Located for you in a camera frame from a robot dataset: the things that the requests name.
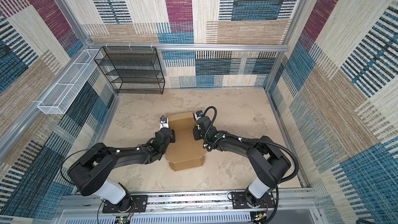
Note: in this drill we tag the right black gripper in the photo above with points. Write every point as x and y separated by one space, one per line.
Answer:
195 130

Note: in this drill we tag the brown cardboard box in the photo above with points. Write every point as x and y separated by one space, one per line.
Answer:
185 153

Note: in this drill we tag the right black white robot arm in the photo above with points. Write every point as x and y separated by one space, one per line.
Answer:
272 163

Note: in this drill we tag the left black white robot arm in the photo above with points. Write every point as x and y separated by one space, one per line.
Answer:
90 172

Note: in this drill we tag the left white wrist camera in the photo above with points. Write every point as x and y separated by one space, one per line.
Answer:
164 122

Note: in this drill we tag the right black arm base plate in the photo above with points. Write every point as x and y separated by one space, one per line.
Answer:
243 199

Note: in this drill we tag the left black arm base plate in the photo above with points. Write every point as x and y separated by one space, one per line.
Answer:
129 204

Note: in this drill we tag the black wire shelf rack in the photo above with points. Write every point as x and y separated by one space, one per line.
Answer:
134 70

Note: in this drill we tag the aluminium front rail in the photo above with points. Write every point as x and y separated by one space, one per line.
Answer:
294 206

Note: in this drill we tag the white wire mesh basket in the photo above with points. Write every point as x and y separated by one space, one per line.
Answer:
61 96

